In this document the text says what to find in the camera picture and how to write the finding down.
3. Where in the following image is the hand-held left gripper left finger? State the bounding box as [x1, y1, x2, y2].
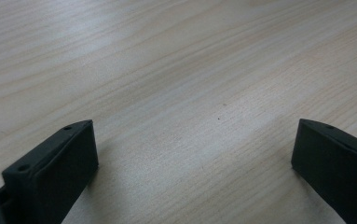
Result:
[0, 119, 100, 224]

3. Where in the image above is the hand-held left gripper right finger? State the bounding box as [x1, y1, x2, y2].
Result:
[291, 118, 357, 224]

